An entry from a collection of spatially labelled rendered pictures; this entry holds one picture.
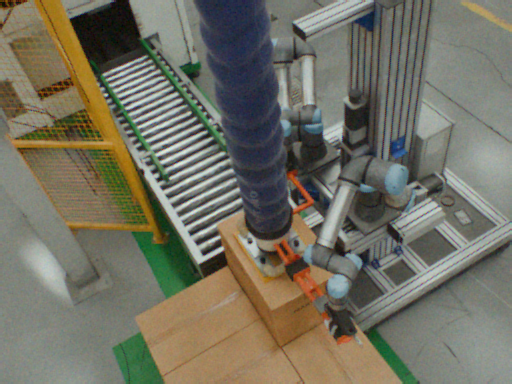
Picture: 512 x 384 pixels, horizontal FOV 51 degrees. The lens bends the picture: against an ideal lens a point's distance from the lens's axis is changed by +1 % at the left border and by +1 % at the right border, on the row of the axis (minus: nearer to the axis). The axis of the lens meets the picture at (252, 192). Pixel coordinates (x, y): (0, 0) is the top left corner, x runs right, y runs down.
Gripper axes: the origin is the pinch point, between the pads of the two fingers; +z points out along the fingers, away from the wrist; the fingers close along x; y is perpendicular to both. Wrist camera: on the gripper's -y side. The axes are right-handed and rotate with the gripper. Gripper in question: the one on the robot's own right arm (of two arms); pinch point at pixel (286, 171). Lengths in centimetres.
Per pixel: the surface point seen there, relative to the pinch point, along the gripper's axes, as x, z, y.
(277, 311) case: -42, 17, 61
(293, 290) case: -30, 13, 57
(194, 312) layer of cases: -75, 53, 19
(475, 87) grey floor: 224, 106, -81
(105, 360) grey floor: -137, 108, -13
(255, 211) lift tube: -34, -28, 37
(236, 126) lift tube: -35, -79, 36
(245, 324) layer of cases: -54, 53, 40
